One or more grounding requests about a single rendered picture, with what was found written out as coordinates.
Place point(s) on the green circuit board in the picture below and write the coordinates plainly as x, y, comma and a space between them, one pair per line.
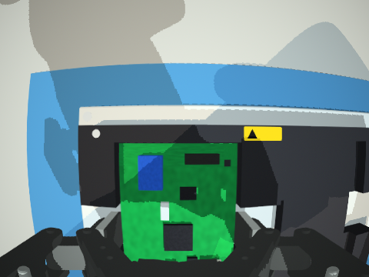
178, 200

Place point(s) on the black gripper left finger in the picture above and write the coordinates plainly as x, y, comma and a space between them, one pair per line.
92, 250

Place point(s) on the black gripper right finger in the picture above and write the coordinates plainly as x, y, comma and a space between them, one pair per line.
306, 254

